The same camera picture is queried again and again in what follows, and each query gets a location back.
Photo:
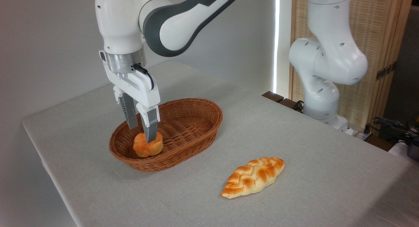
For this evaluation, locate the brown wicker oval basket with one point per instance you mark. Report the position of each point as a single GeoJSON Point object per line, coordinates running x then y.
{"type": "Point", "coordinates": [190, 129]}

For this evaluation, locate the grey tablecloth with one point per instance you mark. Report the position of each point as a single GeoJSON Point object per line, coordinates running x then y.
{"type": "Point", "coordinates": [294, 148]}

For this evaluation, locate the long braided bread loaf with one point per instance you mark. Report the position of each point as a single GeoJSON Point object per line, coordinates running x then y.
{"type": "Point", "coordinates": [252, 178]}

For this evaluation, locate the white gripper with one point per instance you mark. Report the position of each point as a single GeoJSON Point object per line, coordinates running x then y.
{"type": "Point", "coordinates": [144, 91]}

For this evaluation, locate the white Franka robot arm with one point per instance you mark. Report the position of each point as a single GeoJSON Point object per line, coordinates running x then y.
{"type": "Point", "coordinates": [121, 24]}

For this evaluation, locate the dark wooden bench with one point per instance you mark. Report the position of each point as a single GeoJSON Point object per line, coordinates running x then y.
{"type": "Point", "coordinates": [274, 96]}

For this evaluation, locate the round orange bread roll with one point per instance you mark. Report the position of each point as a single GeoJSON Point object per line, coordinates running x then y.
{"type": "Point", "coordinates": [144, 149]}

